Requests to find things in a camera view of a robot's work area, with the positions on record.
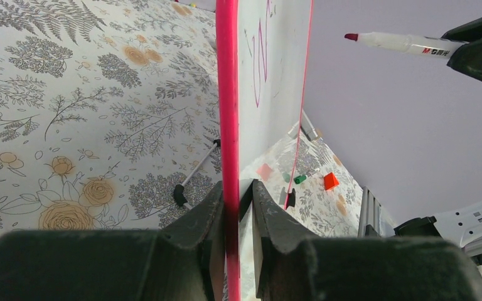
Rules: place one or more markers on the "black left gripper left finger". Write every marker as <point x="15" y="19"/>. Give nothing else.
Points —
<point x="183" y="261"/>

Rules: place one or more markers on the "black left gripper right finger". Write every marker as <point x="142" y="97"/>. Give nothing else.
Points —
<point x="293" y="263"/>

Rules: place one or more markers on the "magenta marker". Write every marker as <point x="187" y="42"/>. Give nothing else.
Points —
<point x="408" y="43"/>

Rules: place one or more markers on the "pink framed whiteboard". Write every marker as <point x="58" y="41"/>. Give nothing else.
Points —
<point x="262" y="56"/>

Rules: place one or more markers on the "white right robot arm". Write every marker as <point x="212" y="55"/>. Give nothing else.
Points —
<point x="462" y="227"/>

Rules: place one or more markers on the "right black whiteboard clip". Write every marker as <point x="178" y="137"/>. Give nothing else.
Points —
<point x="291" y="199"/>

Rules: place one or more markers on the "green capped marker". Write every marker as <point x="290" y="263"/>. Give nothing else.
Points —
<point x="301" y="178"/>

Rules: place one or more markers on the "red triangular block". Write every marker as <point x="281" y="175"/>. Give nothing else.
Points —
<point x="330" y="181"/>

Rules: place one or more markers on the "floral patterned table mat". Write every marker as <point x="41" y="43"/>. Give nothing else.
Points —
<point x="105" y="106"/>

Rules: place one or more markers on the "wire whiteboard stand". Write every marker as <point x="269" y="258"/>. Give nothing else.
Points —
<point x="178" y="192"/>

